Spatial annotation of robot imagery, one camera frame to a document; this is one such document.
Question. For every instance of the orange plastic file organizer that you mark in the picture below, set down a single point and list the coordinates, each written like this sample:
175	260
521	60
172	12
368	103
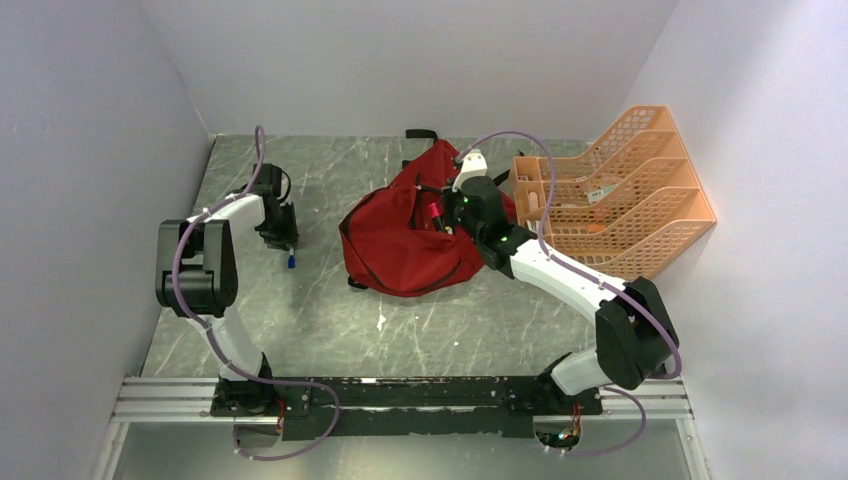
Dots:
627	206

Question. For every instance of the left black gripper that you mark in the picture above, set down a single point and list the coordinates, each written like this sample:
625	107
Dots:
288	236

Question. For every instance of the black mounting rail base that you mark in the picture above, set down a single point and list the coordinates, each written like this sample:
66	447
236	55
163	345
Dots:
306	408

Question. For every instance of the pink black highlighter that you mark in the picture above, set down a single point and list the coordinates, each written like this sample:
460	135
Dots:
436	216

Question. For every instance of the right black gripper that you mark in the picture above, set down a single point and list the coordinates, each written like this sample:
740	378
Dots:
449	196

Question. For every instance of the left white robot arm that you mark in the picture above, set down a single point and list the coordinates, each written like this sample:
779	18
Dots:
197	279

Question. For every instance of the red backpack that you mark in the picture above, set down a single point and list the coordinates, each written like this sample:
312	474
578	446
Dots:
389	243

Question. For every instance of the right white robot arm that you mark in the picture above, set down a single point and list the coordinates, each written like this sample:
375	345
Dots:
634	336

